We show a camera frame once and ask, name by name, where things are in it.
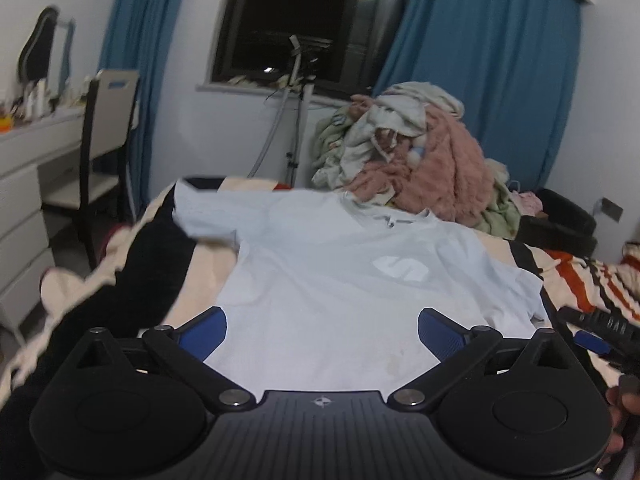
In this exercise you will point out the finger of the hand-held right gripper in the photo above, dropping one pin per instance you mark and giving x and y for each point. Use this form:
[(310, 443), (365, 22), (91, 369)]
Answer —
[(592, 342), (600, 322)]

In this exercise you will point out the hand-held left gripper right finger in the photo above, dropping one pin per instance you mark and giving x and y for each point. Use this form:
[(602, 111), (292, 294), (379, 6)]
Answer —
[(439, 335)]

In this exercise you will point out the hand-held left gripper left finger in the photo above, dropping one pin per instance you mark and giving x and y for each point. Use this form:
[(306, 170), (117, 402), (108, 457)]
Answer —
[(206, 334)]

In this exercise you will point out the light blue t-shirt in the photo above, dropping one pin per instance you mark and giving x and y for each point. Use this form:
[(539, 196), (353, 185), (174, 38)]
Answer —
[(325, 285)]

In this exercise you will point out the pile of clothes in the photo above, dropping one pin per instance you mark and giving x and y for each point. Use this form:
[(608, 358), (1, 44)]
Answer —
[(332, 152)]

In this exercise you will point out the person's right hand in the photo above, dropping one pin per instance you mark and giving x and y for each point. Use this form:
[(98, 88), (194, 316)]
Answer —
[(617, 410)]

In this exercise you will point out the striped blanket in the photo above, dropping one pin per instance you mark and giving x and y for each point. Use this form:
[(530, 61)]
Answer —
[(150, 260)]

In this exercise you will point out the black round bin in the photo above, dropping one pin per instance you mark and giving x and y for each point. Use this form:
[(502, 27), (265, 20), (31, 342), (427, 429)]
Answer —
[(560, 217)]

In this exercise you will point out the small pink cloth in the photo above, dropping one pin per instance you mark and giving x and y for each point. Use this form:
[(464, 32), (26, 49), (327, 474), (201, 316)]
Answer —
[(526, 204)]

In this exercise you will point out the pink fluffy garment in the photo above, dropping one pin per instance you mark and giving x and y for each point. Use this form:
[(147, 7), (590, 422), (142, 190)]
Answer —
[(450, 170)]

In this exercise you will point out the cream crumpled garment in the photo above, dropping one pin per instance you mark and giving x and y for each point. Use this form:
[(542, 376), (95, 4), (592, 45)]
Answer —
[(400, 110)]

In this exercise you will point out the white dresser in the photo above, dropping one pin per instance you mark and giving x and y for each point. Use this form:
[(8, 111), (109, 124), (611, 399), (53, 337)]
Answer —
[(25, 185)]

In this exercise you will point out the white tripod stand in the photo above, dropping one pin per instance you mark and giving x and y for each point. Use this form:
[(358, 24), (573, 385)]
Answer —
[(300, 110)]

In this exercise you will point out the black and beige chair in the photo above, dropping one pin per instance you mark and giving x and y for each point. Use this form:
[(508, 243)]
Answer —
[(107, 105)]

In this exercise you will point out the blue curtain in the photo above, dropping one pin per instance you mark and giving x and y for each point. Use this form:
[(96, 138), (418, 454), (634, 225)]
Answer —
[(135, 60), (480, 45)]

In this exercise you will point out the white bottles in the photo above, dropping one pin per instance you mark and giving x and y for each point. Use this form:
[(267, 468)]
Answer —
[(37, 97)]

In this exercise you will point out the orange toy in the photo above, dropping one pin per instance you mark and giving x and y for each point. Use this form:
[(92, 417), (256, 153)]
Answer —
[(5, 123)]

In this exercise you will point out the vanity mirror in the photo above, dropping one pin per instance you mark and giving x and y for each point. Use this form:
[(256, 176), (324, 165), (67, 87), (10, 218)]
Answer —
[(37, 50)]

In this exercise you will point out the dark window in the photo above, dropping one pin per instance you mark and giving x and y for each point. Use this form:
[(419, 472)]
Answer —
[(300, 5)]

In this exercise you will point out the wall socket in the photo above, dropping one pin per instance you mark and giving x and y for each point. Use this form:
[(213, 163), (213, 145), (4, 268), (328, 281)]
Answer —
[(611, 208)]

